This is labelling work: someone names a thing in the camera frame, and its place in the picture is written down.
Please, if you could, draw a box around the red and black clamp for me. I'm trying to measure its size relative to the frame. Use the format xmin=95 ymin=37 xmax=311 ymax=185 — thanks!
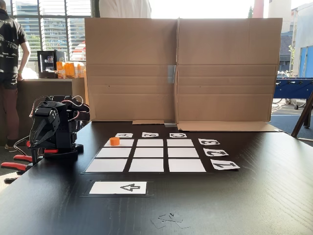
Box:
xmin=0 ymin=141 xmax=59 ymax=184

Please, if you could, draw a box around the brown counter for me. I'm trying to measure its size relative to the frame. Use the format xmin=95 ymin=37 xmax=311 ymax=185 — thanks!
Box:
xmin=0 ymin=78 xmax=90 ymax=145

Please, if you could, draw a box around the blue foosball table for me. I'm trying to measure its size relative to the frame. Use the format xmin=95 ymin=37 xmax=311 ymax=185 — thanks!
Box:
xmin=273 ymin=77 xmax=313 ymax=110

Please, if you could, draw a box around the paper sheet number 3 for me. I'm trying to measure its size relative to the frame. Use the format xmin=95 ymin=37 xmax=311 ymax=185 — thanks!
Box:
xmin=198 ymin=138 xmax=221 ymax=146

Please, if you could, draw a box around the white nine-square grid sheet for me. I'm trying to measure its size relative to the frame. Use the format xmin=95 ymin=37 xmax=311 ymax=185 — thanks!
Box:
xmin=84 ymin=138 xmax=213 ymax=173

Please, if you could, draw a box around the wooden easel leg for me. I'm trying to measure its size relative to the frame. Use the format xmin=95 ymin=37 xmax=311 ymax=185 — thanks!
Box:
xmin=291 ymin=93 xmax=313 ymax=138

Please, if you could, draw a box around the person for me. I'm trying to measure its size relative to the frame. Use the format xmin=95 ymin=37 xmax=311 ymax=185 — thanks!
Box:
xmin=0 ymin=7 xmax=31 ymax=153

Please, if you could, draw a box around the black mini fridge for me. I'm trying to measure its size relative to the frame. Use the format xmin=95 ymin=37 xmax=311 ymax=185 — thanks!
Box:
xmin=37 ymin=50 xmax=67 ymax=79

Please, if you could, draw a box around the black cable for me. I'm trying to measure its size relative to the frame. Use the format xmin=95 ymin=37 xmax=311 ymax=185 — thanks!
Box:
xmin=13 ymin=136 xmax=32 ymax=157

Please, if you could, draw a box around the brown cardboard panel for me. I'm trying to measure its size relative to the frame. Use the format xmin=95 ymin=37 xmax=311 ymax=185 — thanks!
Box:
xmin=84 ymin=17 xmax=180 ymax=125
xmin=175 ymin=16 xmax=283 ymax=133

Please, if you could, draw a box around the paper sheet number 2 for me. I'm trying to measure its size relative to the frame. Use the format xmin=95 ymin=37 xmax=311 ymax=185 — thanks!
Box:
xmin=203 ymin=147 xmax=229 ymax=157

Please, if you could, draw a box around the white arrow paper sheet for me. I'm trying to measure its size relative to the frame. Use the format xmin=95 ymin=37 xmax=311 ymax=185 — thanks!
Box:
xmin=89 ymin=181 xmax=147 ymax=195

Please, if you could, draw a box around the paper sheet number 1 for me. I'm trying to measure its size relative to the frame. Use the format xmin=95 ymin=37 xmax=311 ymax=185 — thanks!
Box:
xmin=210 ymin=159 xmax=241 ymax=171

